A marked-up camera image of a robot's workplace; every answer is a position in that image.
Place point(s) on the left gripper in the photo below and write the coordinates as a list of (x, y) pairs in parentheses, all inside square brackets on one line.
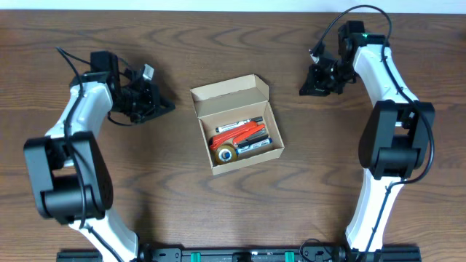
[(153, 109)]

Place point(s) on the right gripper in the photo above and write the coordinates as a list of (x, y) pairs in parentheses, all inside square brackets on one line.
[(309, 86)]

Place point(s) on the cardboard box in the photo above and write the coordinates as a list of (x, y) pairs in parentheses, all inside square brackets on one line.
[(231, 101)]

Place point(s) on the black whiteboard marker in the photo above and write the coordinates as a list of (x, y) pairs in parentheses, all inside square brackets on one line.
[(231, 126)]

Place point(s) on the red black stapler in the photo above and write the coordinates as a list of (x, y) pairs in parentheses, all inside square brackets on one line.
[(254, 132)]

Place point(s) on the blue whiteboard marker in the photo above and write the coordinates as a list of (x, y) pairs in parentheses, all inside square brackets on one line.
[(254, 146)]

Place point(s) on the yellow tape roll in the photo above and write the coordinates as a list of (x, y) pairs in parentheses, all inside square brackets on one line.
[(225, 154)]

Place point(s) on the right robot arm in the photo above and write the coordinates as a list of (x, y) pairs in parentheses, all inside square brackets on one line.
[(398, 136)]

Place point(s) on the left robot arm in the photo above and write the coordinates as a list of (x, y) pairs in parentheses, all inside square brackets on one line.
[(69, 177)]

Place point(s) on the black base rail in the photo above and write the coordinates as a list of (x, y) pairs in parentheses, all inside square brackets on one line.
[(306, 253)]

